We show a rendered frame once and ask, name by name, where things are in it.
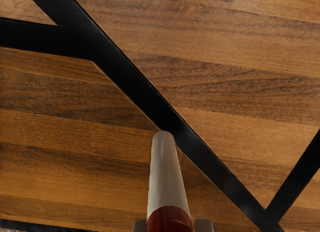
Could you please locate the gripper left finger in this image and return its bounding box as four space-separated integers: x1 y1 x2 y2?
132 219 148 232

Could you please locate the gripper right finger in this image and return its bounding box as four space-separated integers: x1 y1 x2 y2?
192 218 214 232

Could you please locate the white and red pen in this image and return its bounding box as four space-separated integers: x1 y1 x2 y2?
145 130 196 232

